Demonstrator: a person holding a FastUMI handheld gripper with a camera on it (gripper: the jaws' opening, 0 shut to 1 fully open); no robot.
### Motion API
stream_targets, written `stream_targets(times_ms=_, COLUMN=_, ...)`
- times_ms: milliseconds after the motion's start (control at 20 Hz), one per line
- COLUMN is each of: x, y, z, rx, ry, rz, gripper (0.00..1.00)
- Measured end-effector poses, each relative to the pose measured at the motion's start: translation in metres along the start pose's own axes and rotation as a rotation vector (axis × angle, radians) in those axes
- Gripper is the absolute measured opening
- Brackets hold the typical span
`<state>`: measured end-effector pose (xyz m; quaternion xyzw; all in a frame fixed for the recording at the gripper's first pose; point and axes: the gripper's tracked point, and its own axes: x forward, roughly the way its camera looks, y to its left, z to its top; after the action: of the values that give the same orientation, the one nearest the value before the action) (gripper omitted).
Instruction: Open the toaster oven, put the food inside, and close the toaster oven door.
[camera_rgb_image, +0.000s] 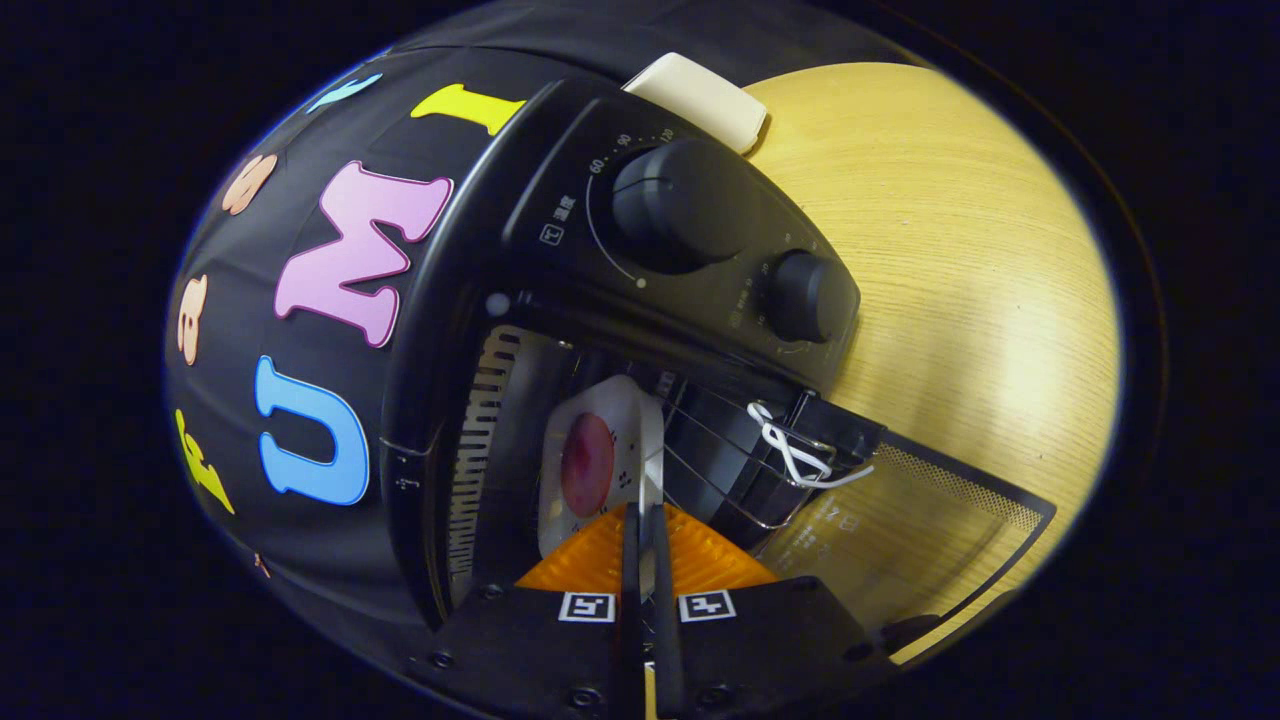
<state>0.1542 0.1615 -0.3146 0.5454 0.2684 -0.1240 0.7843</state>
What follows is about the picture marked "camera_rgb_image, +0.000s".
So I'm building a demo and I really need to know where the round pink food slice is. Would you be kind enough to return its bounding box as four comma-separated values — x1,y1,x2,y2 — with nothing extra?
560,413,616,518

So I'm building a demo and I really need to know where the white bread toaster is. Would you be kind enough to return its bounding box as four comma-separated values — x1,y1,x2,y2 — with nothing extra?
622,52,769,156

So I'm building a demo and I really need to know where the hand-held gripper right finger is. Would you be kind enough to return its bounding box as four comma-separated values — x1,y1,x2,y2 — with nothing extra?
648,503,893,720

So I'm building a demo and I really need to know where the black toaster oven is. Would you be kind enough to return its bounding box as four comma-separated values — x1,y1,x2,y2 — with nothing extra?
378,75,1058,666

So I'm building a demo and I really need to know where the white string tie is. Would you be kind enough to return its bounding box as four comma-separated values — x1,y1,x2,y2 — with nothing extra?
748,400,876,491

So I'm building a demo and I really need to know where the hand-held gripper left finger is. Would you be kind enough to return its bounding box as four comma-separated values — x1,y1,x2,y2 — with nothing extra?
405,503,642,720

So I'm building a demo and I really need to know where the white square food plate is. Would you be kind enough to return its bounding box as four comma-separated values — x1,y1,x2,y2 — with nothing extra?
538,375,666,561

